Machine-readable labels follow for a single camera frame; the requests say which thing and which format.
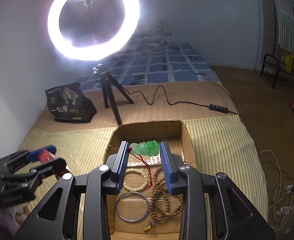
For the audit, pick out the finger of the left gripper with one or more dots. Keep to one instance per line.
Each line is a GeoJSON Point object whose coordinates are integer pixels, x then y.
{"type": "Point", "coordinates": [46, 168]}
{"type": "Point", "coordinates": [33, 156]}

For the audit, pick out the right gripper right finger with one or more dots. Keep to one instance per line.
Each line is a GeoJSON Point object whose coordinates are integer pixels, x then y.
{"type": "Point", "coordinates": [232, 214]}

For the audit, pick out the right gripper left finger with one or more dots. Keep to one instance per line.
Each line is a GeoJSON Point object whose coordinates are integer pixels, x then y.
{"type": "Point", "coordinates": [56, 215]}

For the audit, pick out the brown wooden bead mala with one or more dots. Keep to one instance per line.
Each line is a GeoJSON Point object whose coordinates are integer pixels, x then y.
{"type": "Point", "coordinates": [160, 209]}

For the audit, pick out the dark thin bangle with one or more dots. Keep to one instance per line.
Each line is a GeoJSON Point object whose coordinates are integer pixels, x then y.
{"type": "Point", "coordinates": [132, 207]}

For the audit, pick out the red strap wristwatch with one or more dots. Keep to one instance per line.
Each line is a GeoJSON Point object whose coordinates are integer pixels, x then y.
{"type": "Point", "coordinates": [45, 156]}

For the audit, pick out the left hand in fuzzy glove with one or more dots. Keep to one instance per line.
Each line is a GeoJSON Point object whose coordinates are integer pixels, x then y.
{"type": "Point", "coordinates": [11, 218]}

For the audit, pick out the black snack bag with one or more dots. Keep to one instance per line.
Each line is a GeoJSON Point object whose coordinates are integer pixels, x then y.
{"type": "Point", "coordinates": [68, 104]}

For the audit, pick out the yellow striped cloth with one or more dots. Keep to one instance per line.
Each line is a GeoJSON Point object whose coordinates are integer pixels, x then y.
{"type": "Point", "coordinates": [211, 145]}

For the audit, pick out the cardboard box tray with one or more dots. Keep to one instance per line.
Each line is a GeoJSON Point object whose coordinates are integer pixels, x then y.
{"type": "Point", "coordinates": [141, 168]}

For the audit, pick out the black tripod stand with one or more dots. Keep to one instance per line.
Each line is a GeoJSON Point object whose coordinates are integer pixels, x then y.
{"type": "Point", "coordinates": [108, 96]}

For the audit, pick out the black clothes rack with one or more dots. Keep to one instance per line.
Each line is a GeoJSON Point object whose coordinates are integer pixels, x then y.
{"type": "Point", "coordinates": [273, 66]}

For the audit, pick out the blue checkered bed sheet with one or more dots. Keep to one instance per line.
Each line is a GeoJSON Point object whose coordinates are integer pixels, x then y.
{"type": "Point", "coordinates": [177, 63]}

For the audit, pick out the yellow box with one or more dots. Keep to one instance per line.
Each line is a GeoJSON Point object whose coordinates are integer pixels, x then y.
{"type": "Point", "coordinates": [289, 63]}

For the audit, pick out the folded floral quilt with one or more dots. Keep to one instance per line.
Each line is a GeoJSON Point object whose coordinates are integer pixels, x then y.
{"type": "Point", "coordinates": [149, 36]}

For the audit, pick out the striped white towel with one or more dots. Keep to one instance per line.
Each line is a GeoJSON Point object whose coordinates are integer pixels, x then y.
{"type": "Point", "coordinates": [285, 21]}

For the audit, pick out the white ring light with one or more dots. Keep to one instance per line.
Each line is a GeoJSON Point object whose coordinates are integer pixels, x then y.
{"type": "Point", "coordinates": [95, 52]}

